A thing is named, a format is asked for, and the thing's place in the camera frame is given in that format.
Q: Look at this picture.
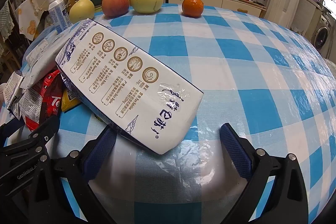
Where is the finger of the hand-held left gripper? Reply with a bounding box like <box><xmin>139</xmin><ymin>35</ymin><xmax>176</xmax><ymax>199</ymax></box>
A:
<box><xmin>0</xmin><ymin>115</ymin><xmax>61</xmax><ymax>157</ymax></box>

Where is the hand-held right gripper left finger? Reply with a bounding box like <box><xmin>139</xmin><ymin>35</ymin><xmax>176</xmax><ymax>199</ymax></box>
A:
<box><xmin>35</xmin><ymin>125</ymin><xmax>118</xmax><ymax>224</ymax></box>

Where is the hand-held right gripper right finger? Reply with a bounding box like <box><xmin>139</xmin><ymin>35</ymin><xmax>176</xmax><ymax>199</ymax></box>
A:
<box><xmin>220</xmin><ymin>123</ymin><xmax>310</xmax><ymax>224</ymax></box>

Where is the red snack packet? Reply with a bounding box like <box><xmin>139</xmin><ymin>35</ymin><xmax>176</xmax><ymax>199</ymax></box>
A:
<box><xmin>16</xmin><ymin>69</ymin><xmax>63</xmax><ymax>132</ymax></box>

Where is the yellow snack packet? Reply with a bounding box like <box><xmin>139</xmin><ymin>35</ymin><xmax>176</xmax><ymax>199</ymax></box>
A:
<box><xmin>61</xmin><ymin>89</ymin><xmax>80</xmax><ymax>112</ymax></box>

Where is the silver foil wrapper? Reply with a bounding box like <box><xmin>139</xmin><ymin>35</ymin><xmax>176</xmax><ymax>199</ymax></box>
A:
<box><xmin>5</xmin><ymin>70</ymin><xmax>27</xmax><ymax>119</ymax></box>

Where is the white plastic wrapper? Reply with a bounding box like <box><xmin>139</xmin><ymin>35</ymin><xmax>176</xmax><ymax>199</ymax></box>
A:
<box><xmin>25</xmin><ymin>27</ymin><xmax>87</xmax><ymax>89</ymax></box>

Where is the white blue milk carton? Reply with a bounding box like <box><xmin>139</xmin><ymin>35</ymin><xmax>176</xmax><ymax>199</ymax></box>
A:
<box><xmin>55</xmin><ymin>18</ymin><xmax>204</xmax><ymax>155</ymax></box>

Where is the blue white checkered tablecloth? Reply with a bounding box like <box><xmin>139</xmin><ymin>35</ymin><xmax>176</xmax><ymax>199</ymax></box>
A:
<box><xmin>0</xmin><ymin>2</ymin><xmax>336</xmax><ymax>224</ymax></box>

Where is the orange print tablecloth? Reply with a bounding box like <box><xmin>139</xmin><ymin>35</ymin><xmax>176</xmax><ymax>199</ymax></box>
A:
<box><xmin>14</xmin><ymin>0</ymin><xmax>49</xmax><ymax>41</ymax></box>

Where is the white blue plastic bottle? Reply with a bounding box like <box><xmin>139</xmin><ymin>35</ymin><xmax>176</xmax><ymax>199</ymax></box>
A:
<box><xmin>48</xmin><ymin>0</ymin><xmax>71</xmax><ymax>33</ymax></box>

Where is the grey lace cloth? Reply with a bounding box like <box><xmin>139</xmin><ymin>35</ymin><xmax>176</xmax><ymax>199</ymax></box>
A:
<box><xmin>0</xmin><ymin>0</ymin><xmax>15</xmax><ymax>41</ymax></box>

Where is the yellow-green apple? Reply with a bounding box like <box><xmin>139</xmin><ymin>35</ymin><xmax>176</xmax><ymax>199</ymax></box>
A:
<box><xmin>69</xmin><ymin>0</ymin><xmax>95</xmax><ymax>23</ymax></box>

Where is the white washing machine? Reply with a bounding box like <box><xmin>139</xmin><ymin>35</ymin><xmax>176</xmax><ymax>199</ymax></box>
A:
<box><xmin>306</xmin><ymin>11</ymin><xmax>332</xmax><ymax>56</ymax></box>

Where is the red apple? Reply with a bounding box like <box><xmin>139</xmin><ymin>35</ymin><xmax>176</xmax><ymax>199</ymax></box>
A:
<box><xmin>101</xmin><ymin>0</ymin><xmax>130</xmax><ymax>18</ymax></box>

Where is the orange mandarin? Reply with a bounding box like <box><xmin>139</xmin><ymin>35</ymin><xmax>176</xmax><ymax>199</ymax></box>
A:
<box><xmin>182</xmin><ymin>0</ymin><xmax>204</xmax><ymax>17</ymax></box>

